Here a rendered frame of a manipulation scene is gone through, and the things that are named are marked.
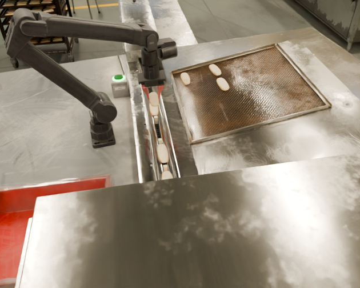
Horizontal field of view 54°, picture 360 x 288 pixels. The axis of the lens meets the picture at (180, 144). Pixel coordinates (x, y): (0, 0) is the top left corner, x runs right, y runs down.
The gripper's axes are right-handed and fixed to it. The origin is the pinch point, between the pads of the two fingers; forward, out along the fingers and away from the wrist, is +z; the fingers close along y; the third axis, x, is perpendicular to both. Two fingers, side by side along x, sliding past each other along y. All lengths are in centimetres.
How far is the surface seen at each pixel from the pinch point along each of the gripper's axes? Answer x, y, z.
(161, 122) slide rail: 5.7, -1.6, 8.4
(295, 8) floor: -319, -211, 95
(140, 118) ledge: 2.8, 6.0, 7.1
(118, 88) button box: -20.4, 14.1, 6.7
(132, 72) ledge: -34.0, 6.8, 7.0
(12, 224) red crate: 44, 48, 10
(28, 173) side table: 22, 47, 11
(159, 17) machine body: -113, -15, 12
